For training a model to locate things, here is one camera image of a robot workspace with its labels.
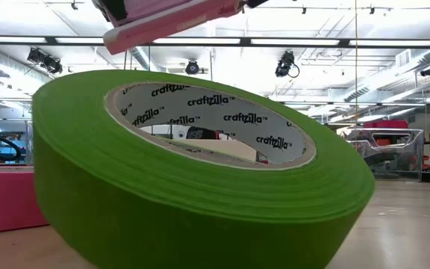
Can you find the pink stapler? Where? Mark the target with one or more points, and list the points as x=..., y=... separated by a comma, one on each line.
x=162, y=30

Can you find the green tape roll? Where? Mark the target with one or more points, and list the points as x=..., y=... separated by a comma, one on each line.
x=162, y=209

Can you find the red tape roll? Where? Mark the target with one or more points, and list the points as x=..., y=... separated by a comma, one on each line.
x=6, y=201

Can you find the black ceiling spotlight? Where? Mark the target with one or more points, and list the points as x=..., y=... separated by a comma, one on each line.
x=284, y=64
x=53, y=65
x=429, y=71
x=36, y=55
x=192, y=68

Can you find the red storage box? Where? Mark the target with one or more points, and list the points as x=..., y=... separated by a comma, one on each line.
x=386, y=124

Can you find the clear plastic tray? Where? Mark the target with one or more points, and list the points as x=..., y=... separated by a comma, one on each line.
x=386, y=157

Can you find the black ceiling rail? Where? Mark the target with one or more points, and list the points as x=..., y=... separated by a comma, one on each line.
x=245, y=41

